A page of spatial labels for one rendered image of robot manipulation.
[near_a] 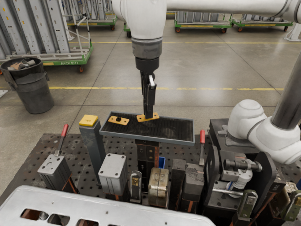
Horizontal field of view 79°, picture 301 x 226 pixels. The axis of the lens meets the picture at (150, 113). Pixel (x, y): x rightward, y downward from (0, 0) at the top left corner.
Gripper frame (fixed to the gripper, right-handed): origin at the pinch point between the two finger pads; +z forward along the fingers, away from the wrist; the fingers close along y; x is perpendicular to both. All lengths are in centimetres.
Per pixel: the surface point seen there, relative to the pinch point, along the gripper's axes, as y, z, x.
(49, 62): -334, 99, -115
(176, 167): 17.1, 15.3, 6.0
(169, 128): 3.4, 9.2, 7.7
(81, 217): 20.8, 24.9, -29.2
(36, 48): -378, 83, -141
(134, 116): -8.0, 9.2, -4.3
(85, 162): -27, 55, -34
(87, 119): -11.2, 9.1, -24.0
